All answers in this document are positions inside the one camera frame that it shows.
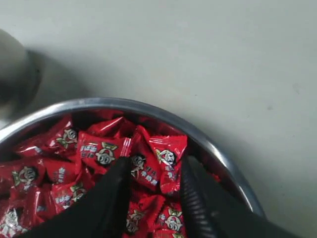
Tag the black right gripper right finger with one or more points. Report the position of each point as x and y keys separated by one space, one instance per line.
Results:
x=209 y=211

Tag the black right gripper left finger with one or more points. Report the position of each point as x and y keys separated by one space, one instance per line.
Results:
x=100 y=213

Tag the round steel bowl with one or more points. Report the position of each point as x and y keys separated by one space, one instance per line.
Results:
x=202 y=147

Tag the stainless steel cup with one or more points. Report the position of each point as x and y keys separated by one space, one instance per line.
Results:
x=19 y=77

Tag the red wrapped candy pile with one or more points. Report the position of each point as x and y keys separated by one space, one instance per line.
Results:
x=50 y=169

